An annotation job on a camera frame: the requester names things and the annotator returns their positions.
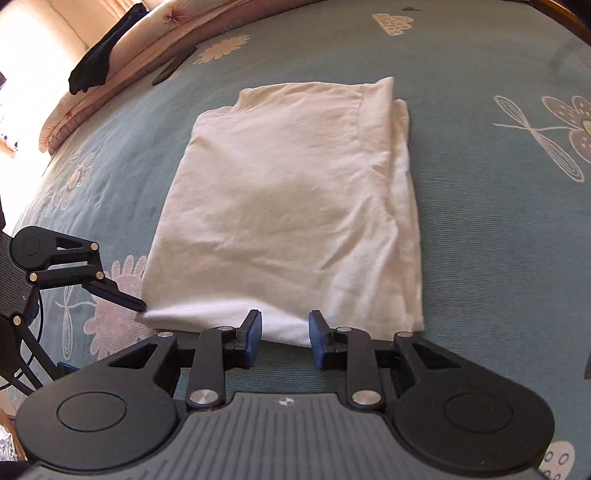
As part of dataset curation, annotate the black garment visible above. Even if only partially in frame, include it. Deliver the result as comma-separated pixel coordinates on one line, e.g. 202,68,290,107
68,2,148,96

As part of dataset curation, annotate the white printed long-sleeve shirt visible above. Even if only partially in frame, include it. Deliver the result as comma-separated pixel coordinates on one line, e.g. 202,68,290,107
135,76,426,349

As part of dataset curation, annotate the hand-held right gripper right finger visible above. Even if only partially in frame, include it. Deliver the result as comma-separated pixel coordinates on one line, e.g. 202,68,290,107
308,309,462,411

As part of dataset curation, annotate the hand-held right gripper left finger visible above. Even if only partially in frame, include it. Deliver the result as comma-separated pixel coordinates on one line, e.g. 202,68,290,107
107,309,264,411

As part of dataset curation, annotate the pink floral folded quilt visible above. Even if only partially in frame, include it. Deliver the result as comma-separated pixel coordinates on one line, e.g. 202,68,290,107
38,0,264,154

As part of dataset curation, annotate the wooden bed headboard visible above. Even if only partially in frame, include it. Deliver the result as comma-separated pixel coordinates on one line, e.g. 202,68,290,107
531,0,591,35

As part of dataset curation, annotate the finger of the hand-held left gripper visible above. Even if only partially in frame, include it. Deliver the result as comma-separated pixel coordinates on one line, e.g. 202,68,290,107
28,234,148,313
10,314,77,397

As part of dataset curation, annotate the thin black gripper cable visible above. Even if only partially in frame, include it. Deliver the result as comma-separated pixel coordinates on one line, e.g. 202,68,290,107
0,288,45,389

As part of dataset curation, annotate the black smartphone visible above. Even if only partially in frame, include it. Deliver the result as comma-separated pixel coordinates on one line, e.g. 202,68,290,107
151,46,197,86

